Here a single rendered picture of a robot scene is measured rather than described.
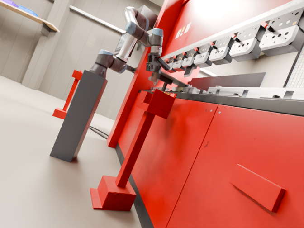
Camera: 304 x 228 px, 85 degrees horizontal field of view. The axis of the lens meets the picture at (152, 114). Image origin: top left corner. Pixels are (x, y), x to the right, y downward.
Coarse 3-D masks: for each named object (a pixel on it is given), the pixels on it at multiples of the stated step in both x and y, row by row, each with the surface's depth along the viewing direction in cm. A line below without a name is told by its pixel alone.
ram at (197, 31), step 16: (192, 0) 201; (208, 0) 161; (224, 0) 133; (240, 0) 114; (256, 0) 100; (272, 0) 89; (288, 0) 80; (192, 16) 182; (208, 16) 148; (224, 16) 125; (240, 16) 108; (272, 16) 85; (176, 32) 210; (192, 32) 167; (208, 32) 138; (176, 48) 189; (192, 48) 153
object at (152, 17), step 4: (140, 8) 231; (144, 8) 225; (148, 8) 228; (140, 12) 225; (144, 12) 226; (148, 12) 229; (152, 12) 232; (148, 16) 230; (152, 16) 233; (156, 16) 236; (152, 20) 235; (152, 24) 236; (148, 28) 241; (152, 28) 237
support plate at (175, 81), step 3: (162, 72) 135; (165, 75) 139; (168, 75) 137; (171, 78) 141; (174, 78) 139; (174, 81) 148; (177, 81) 143; (180, 81) 141; (177, 84) 154; (180, 84) 148; (183, 84) 144
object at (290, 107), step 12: (180, 96) 116; (192, 96) 103; (204, 96) 92; (216, 96) 84; (228, 96) 76; (252, 108) 63; (264, 108) 59; (276, 108) 55; (288, 108) 52; (300, 108) 49
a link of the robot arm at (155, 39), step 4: (156, 28) 106; (160, 28) 107; (152, 32) 108; (156, 32) 106; (160, 32) 107; (152, 36) 108; (156, 36) 107; (160, 36) 107; (152, 40) 108; (156, 40) 107; (160, 40) 108; (152, 44) 108; (156, 44) 107; (160, 44) 108
